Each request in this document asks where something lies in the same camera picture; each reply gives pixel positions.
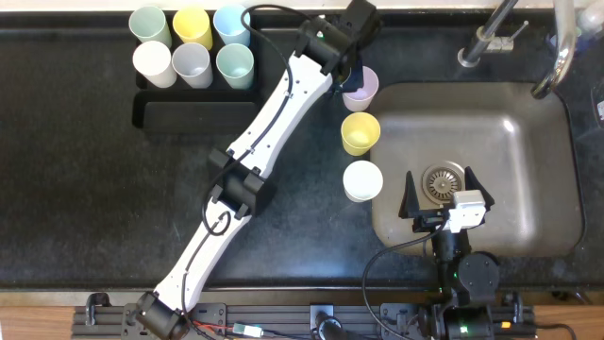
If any pink cup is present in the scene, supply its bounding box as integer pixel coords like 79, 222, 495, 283
340, 65, 380, 113

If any white cup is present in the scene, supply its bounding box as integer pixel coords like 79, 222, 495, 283
131, 40, 178, 90
342, 160, 385, 204

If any steel tap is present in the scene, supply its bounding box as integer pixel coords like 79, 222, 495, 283
456, 0, 579, 100

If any yellow cup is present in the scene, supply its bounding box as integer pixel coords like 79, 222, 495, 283
172, 6, 214, 51
340, 111, 382, 158

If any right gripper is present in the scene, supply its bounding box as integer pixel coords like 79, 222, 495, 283
398, 165, 495, 233

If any black tray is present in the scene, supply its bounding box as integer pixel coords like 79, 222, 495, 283
130, 11, 263, 136

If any black cable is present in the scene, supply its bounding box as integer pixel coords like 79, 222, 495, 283
361, 221, 449, 340
201, 3, 327, 237

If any blue soap bottle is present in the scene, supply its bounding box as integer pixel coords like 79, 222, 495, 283
546, 2, 604, 56

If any blue cup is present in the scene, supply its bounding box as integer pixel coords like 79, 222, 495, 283
212, 4, 252, 47

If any mounting rail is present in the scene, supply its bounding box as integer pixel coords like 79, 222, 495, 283
70, 291, 579, 340

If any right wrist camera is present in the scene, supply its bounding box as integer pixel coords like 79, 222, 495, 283
445, 189, 488, 234

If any green cup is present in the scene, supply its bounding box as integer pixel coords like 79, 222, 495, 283
127, 5, 174, 48
215, 42, 256, 91

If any steel sink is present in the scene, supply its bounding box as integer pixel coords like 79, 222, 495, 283
369, 80, 586, 259

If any grey cup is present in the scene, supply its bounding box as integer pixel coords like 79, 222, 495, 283
171, 42, 214, 90

